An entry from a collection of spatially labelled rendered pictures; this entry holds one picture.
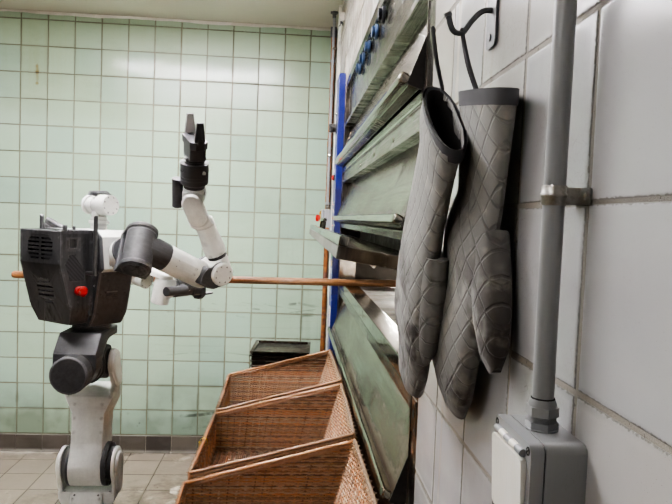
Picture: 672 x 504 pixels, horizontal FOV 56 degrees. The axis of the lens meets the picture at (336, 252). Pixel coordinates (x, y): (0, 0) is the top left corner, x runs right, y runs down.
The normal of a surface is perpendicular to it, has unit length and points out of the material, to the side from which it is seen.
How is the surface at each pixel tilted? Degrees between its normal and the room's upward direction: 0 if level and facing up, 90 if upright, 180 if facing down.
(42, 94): 90
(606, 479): 90
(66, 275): 90
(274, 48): 90
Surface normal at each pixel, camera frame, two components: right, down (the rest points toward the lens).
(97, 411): 0.07, -0.06
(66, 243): 0.85, 0.06
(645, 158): -1.00, -0.04
